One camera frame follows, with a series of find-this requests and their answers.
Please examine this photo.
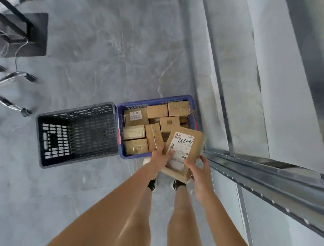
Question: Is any person's right shoe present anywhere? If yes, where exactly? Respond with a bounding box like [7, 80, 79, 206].
[172, 177, 187, 191]

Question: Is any pile of small cardboard boxes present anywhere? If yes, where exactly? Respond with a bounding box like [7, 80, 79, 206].
[123, 100, 191, 156]

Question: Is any black metal table frame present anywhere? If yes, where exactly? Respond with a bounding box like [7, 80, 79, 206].
[0, 0, 49, 58]

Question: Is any person's leg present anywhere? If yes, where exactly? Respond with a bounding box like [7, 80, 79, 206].
[167, 186, 211, 246]
[115, 186, 158, 246]

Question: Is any dark grey plastic basket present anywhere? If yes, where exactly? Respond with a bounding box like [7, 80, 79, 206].
[36, 102, 119, 169]

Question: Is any person's right forearm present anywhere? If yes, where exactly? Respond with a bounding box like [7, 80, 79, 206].
[196, 193, 249, 246]

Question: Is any person's right leg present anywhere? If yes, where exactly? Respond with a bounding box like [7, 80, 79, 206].
[167, 186, 211, 246]

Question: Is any labelled cardboard parcel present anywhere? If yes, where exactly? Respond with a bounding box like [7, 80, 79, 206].
[161, 126, 206, 185]

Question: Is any thin white cable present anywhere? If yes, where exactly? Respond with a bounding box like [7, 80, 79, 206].
[0, 30, 29, 72]

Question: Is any chrome chair base with casters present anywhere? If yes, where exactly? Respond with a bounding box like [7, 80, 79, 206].
[0, 65, 37, 117]

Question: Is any person's left leg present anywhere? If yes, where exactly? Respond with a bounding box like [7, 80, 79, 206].
[115, 186, 158, 246]

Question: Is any person's right hand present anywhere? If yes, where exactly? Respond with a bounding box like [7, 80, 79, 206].
[183, 155, 216, 205]

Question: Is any person's shoe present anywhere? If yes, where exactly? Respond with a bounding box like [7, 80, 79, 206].
[142, 157, 157, 193]
[172, 177, 187, 191]

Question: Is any person's left forearm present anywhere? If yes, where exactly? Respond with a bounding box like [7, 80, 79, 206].
[47, 163, 160, 246]

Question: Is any person's left hand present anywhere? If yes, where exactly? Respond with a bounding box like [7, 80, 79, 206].
[148, 150, 176, 176]

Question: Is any blue plastic basket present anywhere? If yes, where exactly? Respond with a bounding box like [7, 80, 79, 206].
[116, 95, 200, 159]

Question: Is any person's left shoe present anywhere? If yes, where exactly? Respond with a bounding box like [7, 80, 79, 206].
[142, 157, 157, 193]

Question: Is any grey metal shelf rack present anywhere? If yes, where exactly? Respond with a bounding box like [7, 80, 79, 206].
[177, 0, 324, 246]

